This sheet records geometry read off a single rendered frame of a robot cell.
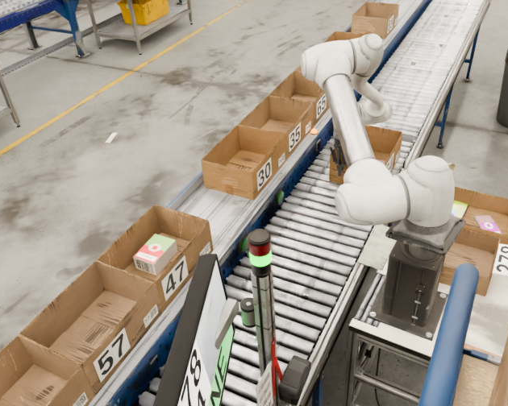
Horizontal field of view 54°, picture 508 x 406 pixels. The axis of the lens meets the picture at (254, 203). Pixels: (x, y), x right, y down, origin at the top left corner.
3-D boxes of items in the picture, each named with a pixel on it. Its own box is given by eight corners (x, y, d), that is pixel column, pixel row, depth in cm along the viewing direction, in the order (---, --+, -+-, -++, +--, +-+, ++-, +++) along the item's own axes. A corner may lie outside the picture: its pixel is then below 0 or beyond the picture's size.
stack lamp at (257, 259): (265, 269, 113) (264, 249, 109) (246, 263, 115) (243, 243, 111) (275, 254, 116) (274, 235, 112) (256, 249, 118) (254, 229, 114)
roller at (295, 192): (380, 220, 257) (382, 210, 256) (287, 196, 277) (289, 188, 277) (381, 220, 261) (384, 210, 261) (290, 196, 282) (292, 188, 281)
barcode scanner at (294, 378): (314, 375, 158) (312, 359, 150) (298, 410, 151) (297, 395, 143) (294, 367, 160) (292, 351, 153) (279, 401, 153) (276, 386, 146)
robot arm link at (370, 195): (414, 208, 161) (347, 220, 160) (401, 227, 176) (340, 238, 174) (351, 28, 193) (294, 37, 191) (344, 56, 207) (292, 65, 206)
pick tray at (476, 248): (485, 296, 209) (491, 280, 203) (393, 269, 225) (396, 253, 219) (495, 254, 229) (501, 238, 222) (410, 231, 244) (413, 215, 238)
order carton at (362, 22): (385, 39, 411) (387, 18, 400) (350, 35, 422) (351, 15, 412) (397, 24, 438) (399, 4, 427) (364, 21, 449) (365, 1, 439)
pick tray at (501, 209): (505, 253, 229) (510, 236, 223) (419, 229, 245) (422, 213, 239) (513, 217, 248) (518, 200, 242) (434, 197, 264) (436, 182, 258)
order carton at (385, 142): (380, 193, 270) (383, 167, 259) (328, 180, 282) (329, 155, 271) (400, 156, 297) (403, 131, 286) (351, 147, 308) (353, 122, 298)
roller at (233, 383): (286, 416, 178) (286, 409, 175) (166, 363, 199) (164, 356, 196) (292, 405, 182) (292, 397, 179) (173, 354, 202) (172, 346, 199)
